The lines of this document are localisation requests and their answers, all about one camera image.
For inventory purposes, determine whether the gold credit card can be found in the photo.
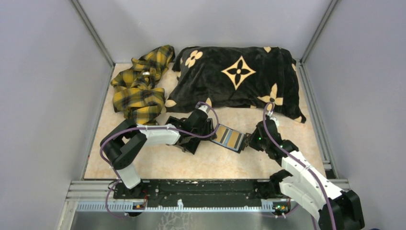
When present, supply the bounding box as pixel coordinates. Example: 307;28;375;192
227;130;245;152
214;125;231;145

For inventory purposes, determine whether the black blue card holder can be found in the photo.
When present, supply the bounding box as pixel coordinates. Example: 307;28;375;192
211;124;247;153

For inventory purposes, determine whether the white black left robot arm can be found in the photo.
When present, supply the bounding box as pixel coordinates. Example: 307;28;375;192
100;109;218;198

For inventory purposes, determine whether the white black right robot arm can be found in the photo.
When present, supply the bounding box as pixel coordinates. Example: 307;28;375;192
248;119;365;230

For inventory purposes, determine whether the black plastic card tray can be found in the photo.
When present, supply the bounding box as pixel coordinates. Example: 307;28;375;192
165;116;203;154

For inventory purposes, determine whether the black floral pillow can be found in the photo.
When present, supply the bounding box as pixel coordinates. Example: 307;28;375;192
165;46;306;123

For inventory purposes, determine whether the yellow plaid cloth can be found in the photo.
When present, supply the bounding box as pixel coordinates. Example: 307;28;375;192
111;45;175;125

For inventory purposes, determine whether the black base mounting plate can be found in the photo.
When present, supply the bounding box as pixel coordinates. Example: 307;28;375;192
113;179;287;208

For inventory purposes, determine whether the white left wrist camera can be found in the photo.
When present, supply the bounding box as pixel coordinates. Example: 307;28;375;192
198;104;211;115

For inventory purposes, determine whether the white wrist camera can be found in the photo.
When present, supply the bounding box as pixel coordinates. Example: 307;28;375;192
198;104;211;115
266;115;280;127

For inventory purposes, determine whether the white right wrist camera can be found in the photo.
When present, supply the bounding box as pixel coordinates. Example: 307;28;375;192
266;115;280;127

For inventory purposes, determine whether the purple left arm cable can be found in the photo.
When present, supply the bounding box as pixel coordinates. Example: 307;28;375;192
99;101;220;219

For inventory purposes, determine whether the aluminium front frame rail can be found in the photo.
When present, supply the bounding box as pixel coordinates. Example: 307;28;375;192
67;178;353;212

